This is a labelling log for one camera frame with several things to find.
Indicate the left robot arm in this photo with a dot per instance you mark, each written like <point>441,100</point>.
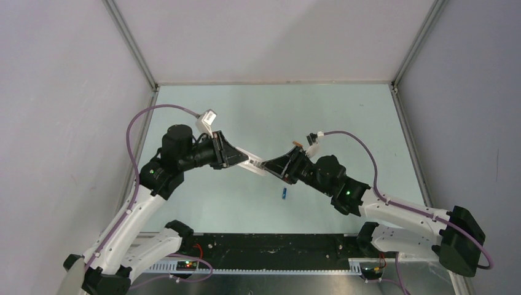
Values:
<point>109,267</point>

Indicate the white AC remote control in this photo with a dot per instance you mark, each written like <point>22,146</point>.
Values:
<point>253,163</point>

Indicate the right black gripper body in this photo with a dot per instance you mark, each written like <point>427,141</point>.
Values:
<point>300,169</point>

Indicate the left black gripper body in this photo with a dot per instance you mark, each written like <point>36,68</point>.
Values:
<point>219,161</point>

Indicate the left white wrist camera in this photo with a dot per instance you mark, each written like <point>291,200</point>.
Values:
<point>205,121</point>

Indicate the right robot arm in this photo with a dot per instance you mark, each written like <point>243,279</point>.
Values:
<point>453,236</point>

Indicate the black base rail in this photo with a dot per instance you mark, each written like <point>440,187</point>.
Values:
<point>291,254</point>

